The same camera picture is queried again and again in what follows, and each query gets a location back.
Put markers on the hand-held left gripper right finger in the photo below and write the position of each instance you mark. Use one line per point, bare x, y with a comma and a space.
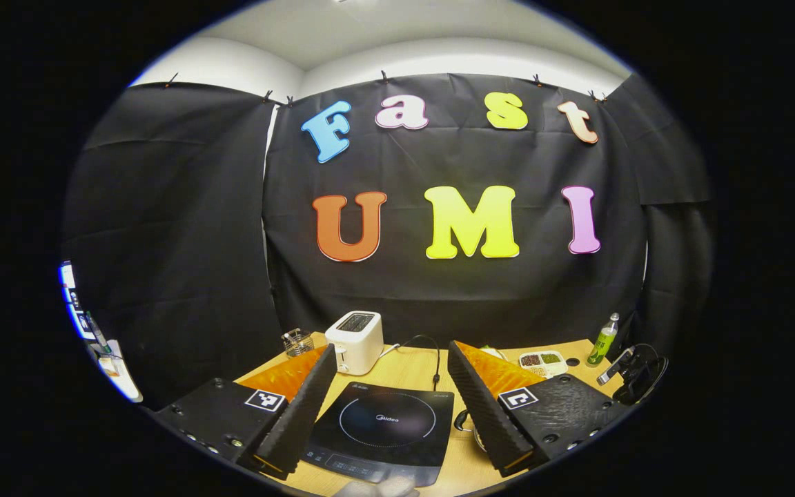
484, 414

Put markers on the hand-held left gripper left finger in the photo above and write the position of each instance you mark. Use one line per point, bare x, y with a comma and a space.
301, 414

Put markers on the black induction cooktop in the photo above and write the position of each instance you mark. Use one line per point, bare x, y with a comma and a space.
384, 421

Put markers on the white divided bean tray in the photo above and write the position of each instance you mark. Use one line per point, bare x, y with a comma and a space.
542, 362

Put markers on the white toaster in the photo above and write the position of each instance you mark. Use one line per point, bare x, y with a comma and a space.
359, 342

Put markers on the green tea bottle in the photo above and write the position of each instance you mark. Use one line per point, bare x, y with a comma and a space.
602, 344

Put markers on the white side table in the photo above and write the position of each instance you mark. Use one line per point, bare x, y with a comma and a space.
121, 373

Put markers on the computer screen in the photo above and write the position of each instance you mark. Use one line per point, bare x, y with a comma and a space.
70, 290

